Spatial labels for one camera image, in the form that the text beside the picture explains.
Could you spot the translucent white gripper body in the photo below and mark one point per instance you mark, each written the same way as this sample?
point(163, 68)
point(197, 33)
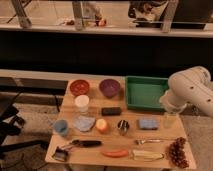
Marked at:
point(169, 119)

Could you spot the dark red grape bunch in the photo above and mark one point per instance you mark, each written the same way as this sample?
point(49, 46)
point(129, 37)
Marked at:
point(176, 153)

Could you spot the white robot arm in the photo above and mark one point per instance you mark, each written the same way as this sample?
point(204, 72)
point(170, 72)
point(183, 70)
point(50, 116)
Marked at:
point(190, 86)

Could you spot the small metal cup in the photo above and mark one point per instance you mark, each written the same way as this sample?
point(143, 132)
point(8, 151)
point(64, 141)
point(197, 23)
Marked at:
point(123, 127)

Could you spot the white paper cup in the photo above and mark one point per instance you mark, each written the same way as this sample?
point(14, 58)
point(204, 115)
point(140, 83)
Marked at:
point(82, 103)

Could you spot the blue plastic cup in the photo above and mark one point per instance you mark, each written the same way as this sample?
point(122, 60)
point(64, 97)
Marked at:
point(61, 127)

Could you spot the blue sponge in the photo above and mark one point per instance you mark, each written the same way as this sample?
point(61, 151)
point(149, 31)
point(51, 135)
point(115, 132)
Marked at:
point(148, 124)

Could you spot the green plastic tray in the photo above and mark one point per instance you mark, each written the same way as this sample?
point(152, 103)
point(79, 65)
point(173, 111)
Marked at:
point(143, 93)

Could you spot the silver fork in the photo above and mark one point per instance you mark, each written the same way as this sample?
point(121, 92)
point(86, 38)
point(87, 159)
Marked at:
point(143, 141)

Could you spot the orange carrot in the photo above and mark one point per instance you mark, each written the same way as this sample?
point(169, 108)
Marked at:
point(115, 154)

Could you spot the black rectangular block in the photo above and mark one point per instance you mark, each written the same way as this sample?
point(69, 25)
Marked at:
point(111, 111)

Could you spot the red yellow apple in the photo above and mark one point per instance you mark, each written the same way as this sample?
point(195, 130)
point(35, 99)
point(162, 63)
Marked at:
point(102, 125)

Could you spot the purple bowl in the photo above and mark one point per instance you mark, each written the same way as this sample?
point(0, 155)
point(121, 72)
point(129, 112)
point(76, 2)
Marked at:
point(109, 87)

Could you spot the wooden table board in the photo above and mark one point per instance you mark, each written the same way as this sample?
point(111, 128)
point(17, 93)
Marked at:
point(112, 140)

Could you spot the grey blue cloth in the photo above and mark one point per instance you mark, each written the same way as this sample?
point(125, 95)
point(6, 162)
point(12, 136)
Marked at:
point(83, 123)

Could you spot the red bowl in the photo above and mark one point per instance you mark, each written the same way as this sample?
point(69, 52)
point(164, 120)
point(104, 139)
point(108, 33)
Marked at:
point(79, 87)

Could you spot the black office chair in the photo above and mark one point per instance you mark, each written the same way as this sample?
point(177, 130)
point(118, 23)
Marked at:
point(8, 118)

